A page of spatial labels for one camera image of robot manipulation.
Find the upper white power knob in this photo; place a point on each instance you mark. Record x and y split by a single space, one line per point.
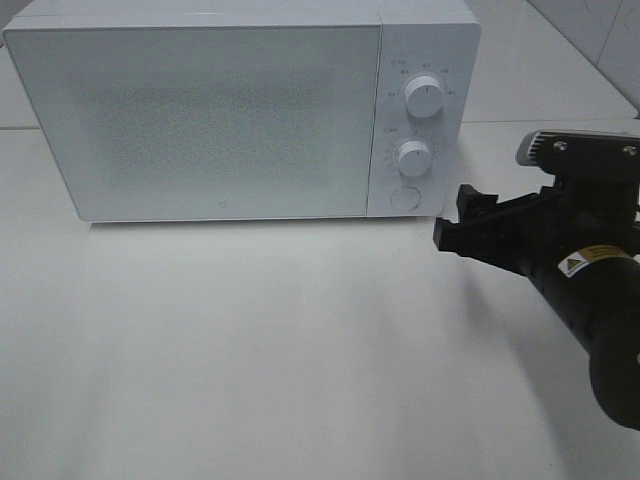
424 96

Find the white microwave door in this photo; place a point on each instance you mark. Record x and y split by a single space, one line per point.
205 124

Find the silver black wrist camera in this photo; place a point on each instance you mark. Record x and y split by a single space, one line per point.
581 154

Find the white timer knob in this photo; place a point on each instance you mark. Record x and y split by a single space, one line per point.
413 158

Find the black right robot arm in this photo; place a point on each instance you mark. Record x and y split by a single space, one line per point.
602 313

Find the white microwave oven body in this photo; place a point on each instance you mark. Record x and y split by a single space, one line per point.
416 37

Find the round white door button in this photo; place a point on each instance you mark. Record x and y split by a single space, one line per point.
405 199

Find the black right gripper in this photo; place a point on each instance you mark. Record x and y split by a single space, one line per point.
569 226

